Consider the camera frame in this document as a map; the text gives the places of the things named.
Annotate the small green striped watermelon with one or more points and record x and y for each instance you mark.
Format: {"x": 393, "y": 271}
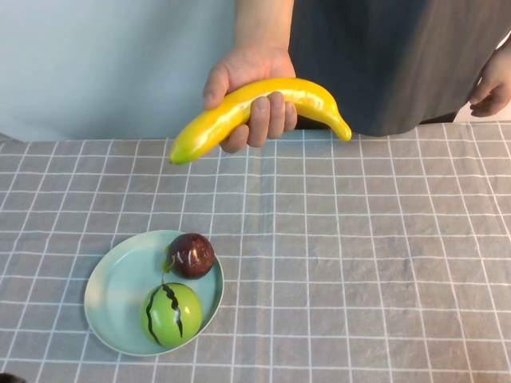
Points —
{"x": 171, "y": 315}

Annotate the light green round plate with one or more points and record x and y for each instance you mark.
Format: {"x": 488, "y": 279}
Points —
{"x": 116, "y": 287}

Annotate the person's left hand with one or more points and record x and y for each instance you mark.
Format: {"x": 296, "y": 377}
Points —
{"x": 497, "y": 91}

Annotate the person's left forearm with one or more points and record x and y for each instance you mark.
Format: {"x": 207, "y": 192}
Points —
{"x": 504, "y": 52}

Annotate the yellow banana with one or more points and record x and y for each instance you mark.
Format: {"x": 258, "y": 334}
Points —
{"x": 223, "y": 115}

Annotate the person's right hand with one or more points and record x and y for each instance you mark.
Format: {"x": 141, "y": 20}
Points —
{"x": 255, "y": 65}

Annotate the person's right forearm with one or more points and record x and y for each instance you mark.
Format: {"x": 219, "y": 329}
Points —
{"x": 261, "y": 24}

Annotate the black trousers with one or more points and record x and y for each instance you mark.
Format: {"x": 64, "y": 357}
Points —
{"x": 441, "y": 118}

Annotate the grey white-checked tablecloth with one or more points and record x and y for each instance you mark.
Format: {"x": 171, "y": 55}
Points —
{"x": 339, "y": 239}

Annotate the dark red passion fruit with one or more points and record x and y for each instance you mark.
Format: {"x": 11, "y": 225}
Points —
{"x": 191, "y": 255}

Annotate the dark grey shirt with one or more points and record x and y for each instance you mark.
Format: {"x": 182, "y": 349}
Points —
{"x": 391, "y": 52}

